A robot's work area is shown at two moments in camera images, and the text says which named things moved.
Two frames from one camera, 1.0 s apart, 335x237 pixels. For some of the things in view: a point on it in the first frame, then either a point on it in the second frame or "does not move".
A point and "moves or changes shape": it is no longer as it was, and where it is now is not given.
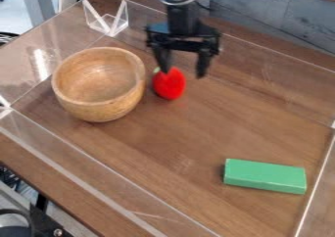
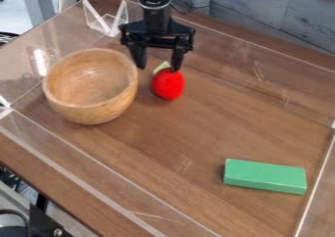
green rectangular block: (264, 175) does not move
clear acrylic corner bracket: (106, 23) does not move
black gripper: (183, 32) → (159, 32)
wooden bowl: (99, 83) moves or changes shape
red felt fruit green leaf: (168, 84) does not move
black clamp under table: (44, 225) does not move
